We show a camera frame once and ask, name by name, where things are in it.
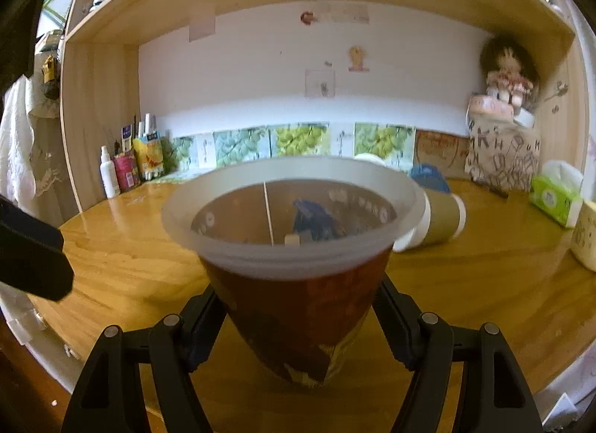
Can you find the brown cardboard with drawing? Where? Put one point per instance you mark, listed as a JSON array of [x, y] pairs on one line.
[[447, 152]]

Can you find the green tissue pack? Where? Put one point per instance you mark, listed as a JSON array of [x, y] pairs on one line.
[[556, 191]]

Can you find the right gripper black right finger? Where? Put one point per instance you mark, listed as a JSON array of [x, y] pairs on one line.
[[494, 394]]

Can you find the beige printed fabric bag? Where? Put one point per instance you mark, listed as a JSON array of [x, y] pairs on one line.
[[501, 154]]

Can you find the dark pen on desk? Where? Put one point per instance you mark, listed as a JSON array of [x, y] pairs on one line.
[[494, 190]]

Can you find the cream ceramic mug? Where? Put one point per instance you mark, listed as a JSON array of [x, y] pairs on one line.
[[583, 244]]

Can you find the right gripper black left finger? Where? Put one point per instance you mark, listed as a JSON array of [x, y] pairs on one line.
[[108, 396]]

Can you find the pink tube container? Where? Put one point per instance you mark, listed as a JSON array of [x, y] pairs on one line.
[[127, 172]]

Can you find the plain white paper cup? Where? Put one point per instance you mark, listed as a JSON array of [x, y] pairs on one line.
[[370, 158]]

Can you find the white spray bottle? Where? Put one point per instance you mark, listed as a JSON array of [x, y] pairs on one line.
[[108, 174]]

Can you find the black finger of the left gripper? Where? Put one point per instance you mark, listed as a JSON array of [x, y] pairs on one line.
[[32, 258]]

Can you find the pink small box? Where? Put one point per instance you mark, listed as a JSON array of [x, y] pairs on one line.
[[488, 106]]

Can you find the red printed plastic cup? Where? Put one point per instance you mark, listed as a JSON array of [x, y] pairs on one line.
[[296, 248]]

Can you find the curly-haired rag doll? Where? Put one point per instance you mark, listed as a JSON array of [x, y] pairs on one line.
[[509, 72]]

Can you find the wooden bookshelf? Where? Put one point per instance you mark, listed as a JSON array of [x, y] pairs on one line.
[[100, 70]]

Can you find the brown sleeve paper cup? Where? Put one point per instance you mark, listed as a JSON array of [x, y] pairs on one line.
[[444, 219]]

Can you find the green grape printed box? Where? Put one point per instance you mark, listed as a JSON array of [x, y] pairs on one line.
[[191, 156]]

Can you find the blue plastic cup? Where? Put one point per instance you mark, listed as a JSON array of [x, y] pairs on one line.
[[429, 177]]

